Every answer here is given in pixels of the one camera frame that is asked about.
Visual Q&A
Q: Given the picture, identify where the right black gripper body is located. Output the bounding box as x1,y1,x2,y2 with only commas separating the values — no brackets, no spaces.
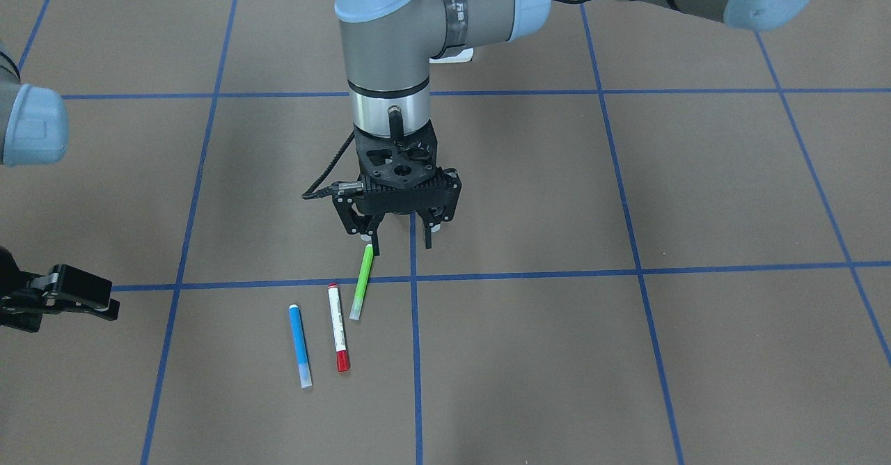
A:
1,246,67,333

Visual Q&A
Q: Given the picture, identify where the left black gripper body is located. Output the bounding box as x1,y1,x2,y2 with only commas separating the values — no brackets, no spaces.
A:
332,120,462,236

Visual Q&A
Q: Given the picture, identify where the green highlighter pen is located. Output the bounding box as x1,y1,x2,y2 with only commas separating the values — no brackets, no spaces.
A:
348,244,374,320

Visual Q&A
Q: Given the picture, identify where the red white marker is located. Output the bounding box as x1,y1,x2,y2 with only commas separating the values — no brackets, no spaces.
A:
327,282,351,373

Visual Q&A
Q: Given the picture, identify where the blue highlighter pen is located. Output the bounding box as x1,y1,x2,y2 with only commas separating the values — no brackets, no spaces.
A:
287,304,313,389

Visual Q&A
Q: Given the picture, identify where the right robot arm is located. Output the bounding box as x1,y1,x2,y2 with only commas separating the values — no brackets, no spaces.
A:
1,47,120,333

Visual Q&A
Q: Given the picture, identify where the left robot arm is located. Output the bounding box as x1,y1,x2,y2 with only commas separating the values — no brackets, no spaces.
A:
322,0,811,253

